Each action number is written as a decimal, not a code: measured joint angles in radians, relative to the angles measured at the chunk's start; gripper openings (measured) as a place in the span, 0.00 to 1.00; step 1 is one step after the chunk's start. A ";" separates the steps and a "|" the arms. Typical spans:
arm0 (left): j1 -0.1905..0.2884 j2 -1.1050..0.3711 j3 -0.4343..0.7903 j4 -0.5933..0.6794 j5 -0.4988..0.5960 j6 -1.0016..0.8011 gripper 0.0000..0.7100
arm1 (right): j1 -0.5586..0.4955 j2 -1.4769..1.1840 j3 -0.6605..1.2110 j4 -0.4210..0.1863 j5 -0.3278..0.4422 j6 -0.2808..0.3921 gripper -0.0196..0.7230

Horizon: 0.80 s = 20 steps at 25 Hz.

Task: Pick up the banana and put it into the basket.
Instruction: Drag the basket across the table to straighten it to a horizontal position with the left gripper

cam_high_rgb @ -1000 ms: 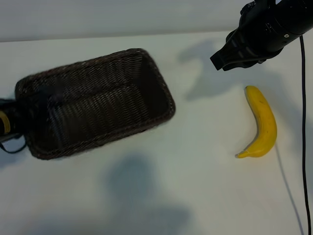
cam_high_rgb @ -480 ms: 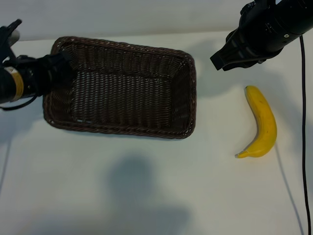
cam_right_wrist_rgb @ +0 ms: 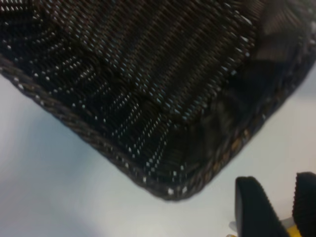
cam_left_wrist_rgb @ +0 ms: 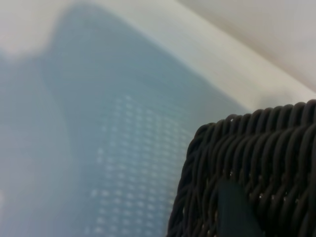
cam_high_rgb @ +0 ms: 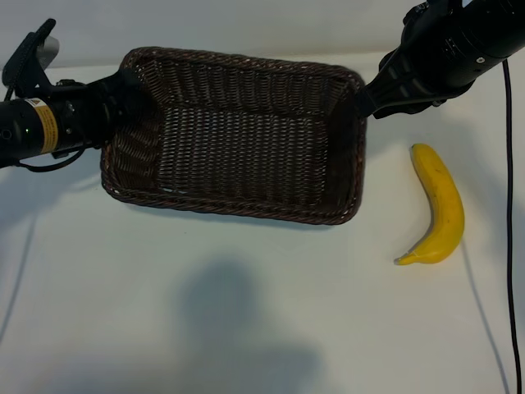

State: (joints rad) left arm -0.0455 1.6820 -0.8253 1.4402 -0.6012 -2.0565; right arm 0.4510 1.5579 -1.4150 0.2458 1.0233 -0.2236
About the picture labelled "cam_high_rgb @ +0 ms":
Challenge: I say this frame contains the long black cable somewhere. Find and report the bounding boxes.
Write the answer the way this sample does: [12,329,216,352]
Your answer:
[502,57,523,394]

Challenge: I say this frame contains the dark brown wicker basket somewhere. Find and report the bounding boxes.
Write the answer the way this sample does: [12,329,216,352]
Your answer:
[100,46,367,227]

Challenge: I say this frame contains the yellow banana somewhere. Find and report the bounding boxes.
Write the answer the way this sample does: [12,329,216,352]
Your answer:
[394,143,466,267]

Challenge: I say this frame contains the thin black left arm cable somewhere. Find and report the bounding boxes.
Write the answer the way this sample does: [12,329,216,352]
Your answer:
[16,146,85,174]

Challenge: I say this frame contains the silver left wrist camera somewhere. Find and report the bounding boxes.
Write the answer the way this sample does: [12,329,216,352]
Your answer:
[39,35,62,69]

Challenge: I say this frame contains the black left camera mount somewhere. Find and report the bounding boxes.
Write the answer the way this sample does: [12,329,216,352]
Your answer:
[2,18,58,102]

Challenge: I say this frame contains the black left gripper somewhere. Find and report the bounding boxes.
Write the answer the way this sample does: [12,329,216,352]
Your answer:
[53,69,165,159]

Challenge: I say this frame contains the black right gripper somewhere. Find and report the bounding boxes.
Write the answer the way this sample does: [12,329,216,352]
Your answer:
[354,24,471,120]

